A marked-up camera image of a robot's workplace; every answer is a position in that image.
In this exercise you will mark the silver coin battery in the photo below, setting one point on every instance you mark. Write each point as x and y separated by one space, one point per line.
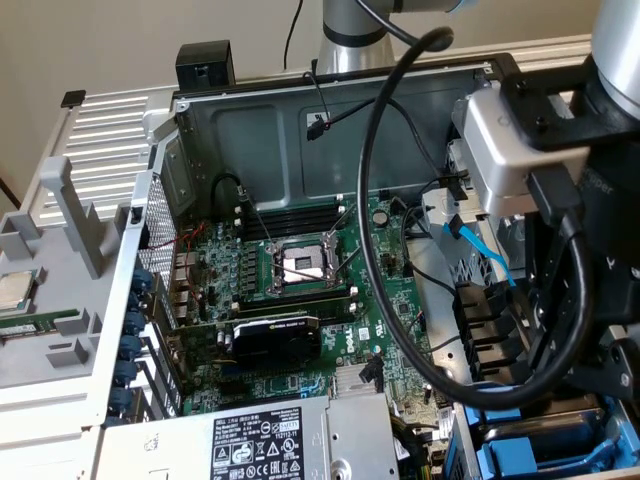
382 217

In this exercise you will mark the thin metal locking lever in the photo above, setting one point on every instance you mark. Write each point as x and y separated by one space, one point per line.
347 264
256 218

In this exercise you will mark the metal disk bay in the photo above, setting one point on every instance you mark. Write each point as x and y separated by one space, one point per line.
462 445

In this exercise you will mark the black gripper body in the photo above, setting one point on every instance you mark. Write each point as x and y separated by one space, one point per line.
620 225

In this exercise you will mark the open metal PC case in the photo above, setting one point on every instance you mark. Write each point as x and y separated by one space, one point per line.
250 145

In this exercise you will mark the CPU socket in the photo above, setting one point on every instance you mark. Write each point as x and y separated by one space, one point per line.
300 262

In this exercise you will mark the silver CPU chip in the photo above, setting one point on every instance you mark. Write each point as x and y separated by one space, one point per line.
15 292

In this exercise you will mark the silver power supply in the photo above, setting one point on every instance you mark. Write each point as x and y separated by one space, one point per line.
350 435

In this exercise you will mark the black graphics card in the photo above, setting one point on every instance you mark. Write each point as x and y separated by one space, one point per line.
275 342

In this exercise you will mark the green motherboard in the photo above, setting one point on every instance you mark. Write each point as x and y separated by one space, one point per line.
220 240

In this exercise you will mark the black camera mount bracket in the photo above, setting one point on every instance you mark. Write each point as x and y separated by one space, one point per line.
530 85

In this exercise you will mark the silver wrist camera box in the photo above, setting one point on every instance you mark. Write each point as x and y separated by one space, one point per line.
500 150

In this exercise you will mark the silver socket cover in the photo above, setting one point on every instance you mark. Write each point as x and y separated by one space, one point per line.
334 236

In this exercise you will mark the silver drive cage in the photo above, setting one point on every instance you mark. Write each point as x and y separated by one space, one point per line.
505 235

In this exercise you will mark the RAM slot white clips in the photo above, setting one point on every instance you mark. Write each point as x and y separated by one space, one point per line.
295 209
295 221
300 291

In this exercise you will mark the black box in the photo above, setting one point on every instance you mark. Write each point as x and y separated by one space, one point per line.
205 60

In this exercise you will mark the empty blue disk carrier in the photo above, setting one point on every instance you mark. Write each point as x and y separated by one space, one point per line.
507 455

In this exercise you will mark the small black end cap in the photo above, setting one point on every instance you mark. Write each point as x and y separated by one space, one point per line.
73 97

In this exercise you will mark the silver finned heat sink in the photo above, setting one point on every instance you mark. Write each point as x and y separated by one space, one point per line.
347 382

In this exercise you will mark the green RAM stick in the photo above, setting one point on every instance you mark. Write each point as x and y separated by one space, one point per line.
295 300
20 331

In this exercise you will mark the blue slot latch knob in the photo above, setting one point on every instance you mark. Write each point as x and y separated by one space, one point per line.
143 278
131 346
136 301
126 372
121 400
135 323

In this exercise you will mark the silver metal bracket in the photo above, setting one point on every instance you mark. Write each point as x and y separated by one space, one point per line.
435 210

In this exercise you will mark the grey parts rack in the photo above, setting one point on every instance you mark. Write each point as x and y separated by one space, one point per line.
65 300

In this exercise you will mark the hard disk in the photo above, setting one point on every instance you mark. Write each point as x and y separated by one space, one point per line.
485 417

